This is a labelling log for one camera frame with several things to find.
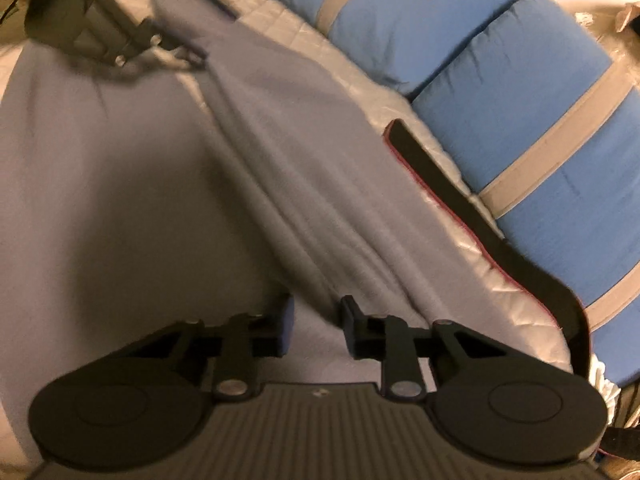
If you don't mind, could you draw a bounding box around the blue pillow with grey stripes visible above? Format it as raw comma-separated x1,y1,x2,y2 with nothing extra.
234,0,519,99
411,0,640,387

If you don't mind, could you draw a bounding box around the cream floral cloth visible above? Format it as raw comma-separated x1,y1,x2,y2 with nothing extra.
574,4,640,63

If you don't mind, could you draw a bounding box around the beige cloth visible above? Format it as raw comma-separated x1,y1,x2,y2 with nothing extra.
614,1,640,32

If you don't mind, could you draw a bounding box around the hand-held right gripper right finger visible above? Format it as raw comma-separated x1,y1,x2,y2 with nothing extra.
340,295,516,402

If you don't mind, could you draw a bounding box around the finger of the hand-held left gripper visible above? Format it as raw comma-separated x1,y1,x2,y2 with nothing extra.
116,20,208,79

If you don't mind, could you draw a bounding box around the grey fleece garment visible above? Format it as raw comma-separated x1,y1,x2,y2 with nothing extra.
0,0,501,398

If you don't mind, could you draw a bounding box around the black strap with red edge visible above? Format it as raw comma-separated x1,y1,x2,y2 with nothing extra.
384,118,594,380

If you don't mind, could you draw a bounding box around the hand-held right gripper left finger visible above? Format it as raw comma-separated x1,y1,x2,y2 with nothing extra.
135,294,296,401

